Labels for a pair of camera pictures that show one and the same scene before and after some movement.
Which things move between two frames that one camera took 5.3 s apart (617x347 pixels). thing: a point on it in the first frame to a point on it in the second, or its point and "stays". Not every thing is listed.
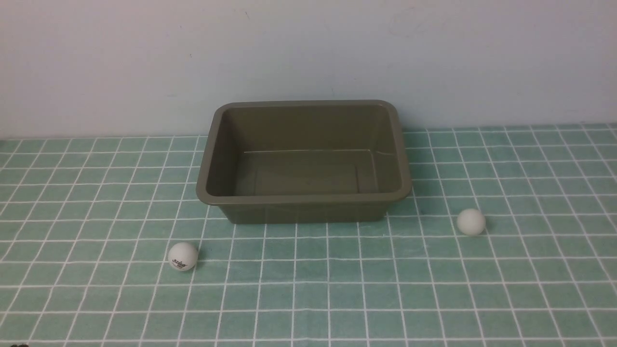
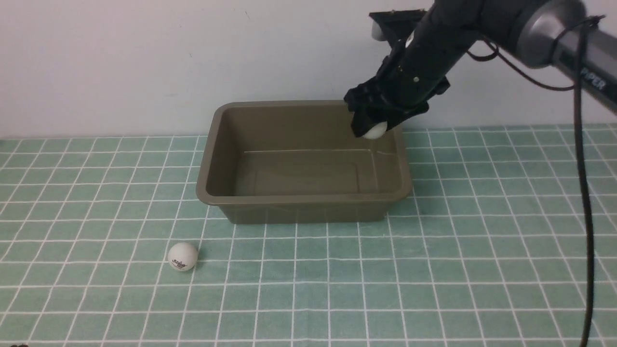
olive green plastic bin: x=304 y=162 stays
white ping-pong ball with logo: x=182 y=256 stays
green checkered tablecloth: x=87 y=223 stays
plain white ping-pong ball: x=471 y=221 to x=376 y=131
